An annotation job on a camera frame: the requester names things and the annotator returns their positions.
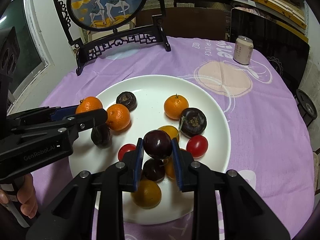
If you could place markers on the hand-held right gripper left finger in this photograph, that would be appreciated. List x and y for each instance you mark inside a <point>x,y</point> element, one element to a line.
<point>138,165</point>

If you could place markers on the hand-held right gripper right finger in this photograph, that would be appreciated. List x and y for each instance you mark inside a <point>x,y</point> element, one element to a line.
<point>176,165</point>

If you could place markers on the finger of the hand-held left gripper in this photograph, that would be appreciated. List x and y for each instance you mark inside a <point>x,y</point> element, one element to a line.
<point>63,112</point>
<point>92,118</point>

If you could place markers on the small orange cherry tomato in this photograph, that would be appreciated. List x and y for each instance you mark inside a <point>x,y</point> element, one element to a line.
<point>169,170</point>

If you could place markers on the dark purple plum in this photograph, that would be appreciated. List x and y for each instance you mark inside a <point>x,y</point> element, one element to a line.
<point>153,169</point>
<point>157,143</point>

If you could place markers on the large orange tangerine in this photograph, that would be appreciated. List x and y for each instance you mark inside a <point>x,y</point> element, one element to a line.
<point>88,103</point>

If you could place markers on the red cherry tomato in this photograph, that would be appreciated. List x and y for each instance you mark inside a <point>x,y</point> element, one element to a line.
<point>125,151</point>
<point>197,145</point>

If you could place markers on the dark water chestnut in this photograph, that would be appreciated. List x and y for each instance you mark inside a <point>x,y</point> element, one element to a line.
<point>101,137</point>
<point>126,100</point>
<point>193,121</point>

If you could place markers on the smooth orange tangerine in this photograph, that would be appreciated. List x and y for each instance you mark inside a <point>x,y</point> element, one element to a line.
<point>118,117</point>

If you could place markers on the yellow cherry tomato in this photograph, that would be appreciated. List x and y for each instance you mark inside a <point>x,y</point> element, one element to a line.
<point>147,195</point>

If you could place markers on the small yellow-green fruit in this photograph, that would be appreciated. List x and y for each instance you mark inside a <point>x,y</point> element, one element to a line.
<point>170,130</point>

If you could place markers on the tangerine with stem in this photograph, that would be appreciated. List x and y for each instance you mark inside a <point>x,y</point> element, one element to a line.
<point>175,106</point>

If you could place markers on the white plate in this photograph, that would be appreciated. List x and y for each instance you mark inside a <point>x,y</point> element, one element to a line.
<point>150,90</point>

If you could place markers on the person's left hand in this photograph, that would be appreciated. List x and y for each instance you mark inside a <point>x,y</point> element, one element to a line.
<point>23,197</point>

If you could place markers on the purple printed tablecloth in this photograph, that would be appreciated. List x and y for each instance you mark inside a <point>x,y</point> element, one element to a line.
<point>250,130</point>

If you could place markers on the window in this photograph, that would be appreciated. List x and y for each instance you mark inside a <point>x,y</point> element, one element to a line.
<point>27,37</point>

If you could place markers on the round deer picture table screen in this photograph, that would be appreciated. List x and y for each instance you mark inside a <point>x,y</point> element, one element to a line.
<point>107,2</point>

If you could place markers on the pale beverage can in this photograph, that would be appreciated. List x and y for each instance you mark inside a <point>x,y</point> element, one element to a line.
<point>243,51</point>

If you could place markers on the black dumbbell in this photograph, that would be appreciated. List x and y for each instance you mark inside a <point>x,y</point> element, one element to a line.
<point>306,105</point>

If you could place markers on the black panel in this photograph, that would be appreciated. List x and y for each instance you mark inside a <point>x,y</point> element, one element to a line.
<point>270,35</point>

